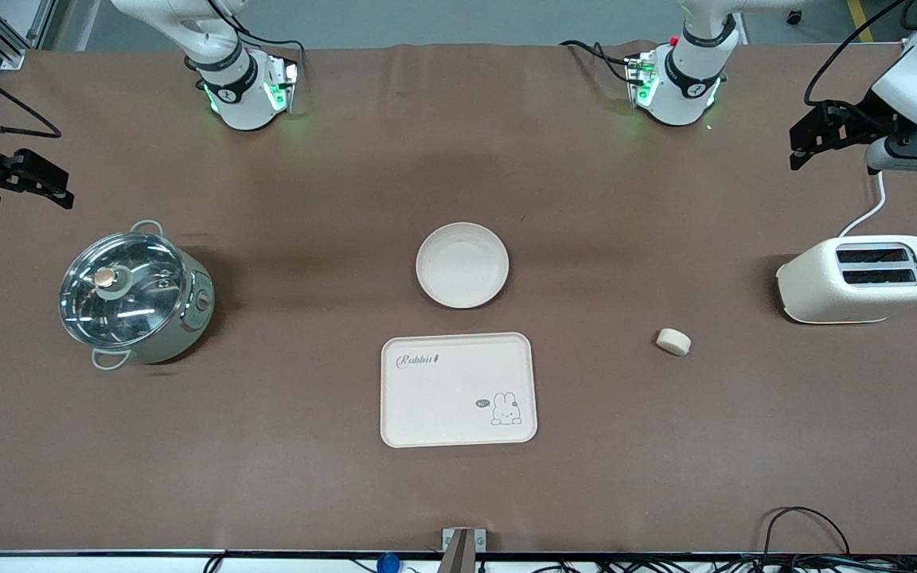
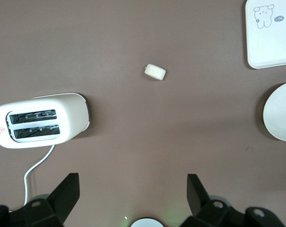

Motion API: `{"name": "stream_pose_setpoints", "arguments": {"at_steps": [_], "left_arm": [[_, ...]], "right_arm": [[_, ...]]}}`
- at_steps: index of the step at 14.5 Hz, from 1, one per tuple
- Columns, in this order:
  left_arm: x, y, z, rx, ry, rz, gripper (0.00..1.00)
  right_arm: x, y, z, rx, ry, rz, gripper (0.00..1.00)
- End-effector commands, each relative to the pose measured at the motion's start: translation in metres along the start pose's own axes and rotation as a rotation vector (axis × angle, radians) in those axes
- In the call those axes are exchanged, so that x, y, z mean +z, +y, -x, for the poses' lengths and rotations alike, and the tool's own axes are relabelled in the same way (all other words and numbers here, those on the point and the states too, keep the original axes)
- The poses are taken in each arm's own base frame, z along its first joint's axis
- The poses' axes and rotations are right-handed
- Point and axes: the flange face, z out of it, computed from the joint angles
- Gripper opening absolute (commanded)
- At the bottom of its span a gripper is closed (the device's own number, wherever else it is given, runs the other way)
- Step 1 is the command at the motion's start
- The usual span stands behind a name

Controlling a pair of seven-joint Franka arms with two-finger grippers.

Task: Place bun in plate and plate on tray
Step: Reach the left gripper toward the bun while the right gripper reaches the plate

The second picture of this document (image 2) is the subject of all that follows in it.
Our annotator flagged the round white plate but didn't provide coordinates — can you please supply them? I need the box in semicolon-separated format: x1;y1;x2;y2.
262;81;286;142

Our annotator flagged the white steamed bun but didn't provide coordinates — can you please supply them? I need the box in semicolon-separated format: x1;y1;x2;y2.
143;63;167;81

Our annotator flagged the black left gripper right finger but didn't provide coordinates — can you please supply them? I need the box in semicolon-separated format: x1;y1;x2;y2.
180;174;286;227

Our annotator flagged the white two-slot toaster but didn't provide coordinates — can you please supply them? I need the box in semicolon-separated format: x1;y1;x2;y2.
0;92;90;149

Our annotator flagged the white toaster power cable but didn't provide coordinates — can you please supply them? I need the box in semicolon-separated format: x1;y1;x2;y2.
23;144;56;206

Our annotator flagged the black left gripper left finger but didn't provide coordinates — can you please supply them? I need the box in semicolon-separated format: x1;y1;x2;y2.
0;173;80;227

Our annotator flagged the white tray with bear drawing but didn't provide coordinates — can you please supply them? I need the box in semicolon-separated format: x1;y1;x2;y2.
245;0;286;70

